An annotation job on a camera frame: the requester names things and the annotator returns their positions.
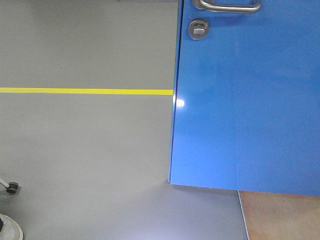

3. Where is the steel door handle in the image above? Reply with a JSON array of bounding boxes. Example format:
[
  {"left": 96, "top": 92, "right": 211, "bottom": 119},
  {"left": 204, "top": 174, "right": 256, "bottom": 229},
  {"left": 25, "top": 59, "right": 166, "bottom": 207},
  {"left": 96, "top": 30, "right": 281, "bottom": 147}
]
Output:
[{"left": 191, "top": 0, "right": 262, "bottom": 14}]

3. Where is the grey office chair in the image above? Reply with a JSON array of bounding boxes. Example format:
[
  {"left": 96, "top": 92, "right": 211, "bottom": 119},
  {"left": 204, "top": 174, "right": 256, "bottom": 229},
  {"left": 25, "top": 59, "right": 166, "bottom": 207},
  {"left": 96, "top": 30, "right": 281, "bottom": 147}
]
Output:
[{"left": 0, "top": 178, "right": 19, "bottom": 195}]

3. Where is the plywood base platform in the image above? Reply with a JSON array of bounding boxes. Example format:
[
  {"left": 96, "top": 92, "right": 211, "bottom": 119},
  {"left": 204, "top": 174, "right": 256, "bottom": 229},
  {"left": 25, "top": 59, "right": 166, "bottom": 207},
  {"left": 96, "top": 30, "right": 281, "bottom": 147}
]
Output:
[{"left": 238, "top": 191, "right": 320, "bottom": 240}]

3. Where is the steel door lock cylinder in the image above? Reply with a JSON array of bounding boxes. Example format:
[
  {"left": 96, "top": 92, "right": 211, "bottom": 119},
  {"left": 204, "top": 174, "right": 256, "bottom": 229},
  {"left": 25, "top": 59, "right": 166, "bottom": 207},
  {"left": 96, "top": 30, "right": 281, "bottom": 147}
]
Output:
[{"left": 188, "top": 19, "right": 210, "bottom": 40}]

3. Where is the blue door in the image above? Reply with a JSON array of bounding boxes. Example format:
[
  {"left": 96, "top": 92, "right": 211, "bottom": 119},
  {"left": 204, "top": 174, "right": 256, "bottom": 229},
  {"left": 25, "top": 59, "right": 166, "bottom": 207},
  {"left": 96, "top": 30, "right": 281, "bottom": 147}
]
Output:
[{"left": 169, "top": 0, "right": 320, "bottom": 196}]

